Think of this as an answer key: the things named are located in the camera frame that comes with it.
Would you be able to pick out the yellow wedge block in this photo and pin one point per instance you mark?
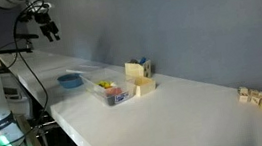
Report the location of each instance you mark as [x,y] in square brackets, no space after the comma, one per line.
[102,84]

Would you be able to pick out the yellow rectangular block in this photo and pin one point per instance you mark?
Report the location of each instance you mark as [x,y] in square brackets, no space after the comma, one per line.
[108,84]

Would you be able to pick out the wooden shape sorter box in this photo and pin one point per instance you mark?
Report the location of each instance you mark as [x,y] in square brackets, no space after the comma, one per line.
[135,70]

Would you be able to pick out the red block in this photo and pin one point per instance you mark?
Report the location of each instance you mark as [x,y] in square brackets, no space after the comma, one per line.
[109,91]

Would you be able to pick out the clear plastic bin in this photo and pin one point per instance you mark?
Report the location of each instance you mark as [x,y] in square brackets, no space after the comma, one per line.
[104,78]

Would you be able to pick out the orange ball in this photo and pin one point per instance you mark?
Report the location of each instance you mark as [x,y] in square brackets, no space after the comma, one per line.
[117,90]

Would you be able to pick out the small wooden crate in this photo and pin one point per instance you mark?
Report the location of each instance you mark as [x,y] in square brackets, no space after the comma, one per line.
[146,86]

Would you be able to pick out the blue bowl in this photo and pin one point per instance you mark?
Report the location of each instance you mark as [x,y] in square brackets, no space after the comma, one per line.
[70,81]

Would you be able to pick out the black clamp camera stand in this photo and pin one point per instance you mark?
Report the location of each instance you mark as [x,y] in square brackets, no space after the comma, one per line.
[10,50]

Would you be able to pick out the blue shape block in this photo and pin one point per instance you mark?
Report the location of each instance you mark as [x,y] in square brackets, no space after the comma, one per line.
[142,60]

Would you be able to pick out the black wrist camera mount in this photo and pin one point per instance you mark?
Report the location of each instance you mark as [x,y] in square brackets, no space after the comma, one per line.
[26,16]

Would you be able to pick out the dark grey shape piece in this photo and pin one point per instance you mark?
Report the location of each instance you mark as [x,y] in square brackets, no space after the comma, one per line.
[133,61]

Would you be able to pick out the white controller box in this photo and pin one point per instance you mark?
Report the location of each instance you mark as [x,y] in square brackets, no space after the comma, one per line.
[14,94]

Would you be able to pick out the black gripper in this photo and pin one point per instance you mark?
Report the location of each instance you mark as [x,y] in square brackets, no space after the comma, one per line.
[44,21]

